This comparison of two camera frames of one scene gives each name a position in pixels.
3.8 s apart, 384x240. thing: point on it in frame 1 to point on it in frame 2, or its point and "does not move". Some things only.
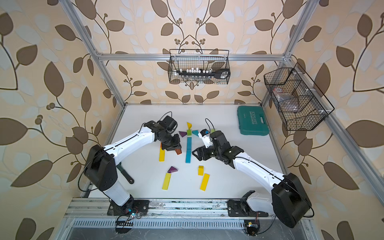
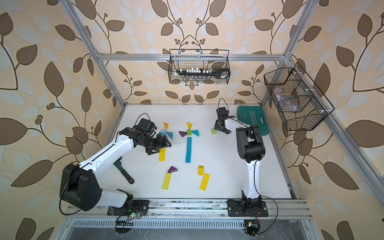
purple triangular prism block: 182,133 does not move
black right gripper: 201,149 to 217,126
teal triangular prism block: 195,132 does not move
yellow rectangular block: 162,155 does not move
